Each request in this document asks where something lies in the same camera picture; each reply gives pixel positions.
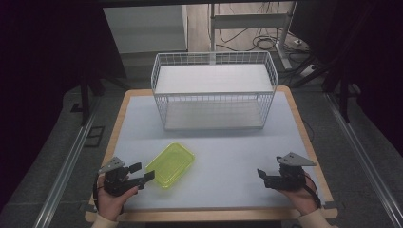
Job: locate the dark curtain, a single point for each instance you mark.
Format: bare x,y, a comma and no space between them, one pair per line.
367,63
44,79

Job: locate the white metal stand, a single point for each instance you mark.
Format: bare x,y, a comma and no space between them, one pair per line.
250,20

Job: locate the black stand leg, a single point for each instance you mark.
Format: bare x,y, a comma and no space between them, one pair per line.
344,101
85,101

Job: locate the black floor plate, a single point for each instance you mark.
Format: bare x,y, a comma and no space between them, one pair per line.
94,136

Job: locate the person's left hand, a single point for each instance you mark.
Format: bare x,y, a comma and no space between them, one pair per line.
109,204

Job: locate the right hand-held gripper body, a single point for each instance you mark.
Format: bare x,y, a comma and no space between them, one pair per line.
293,175

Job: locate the white power strip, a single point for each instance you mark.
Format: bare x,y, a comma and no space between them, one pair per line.
308,71

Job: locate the person's right hand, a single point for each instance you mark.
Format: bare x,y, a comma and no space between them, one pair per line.
301,199

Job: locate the yellow-green plastic tray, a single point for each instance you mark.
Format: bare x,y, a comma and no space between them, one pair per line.
170,165

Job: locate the aluminium floor rail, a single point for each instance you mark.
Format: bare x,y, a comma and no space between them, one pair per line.
68,167
364,158

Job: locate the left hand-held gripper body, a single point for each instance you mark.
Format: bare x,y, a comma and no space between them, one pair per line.
114,182

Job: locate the white cabinet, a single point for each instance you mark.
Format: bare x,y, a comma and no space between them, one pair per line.
145,28

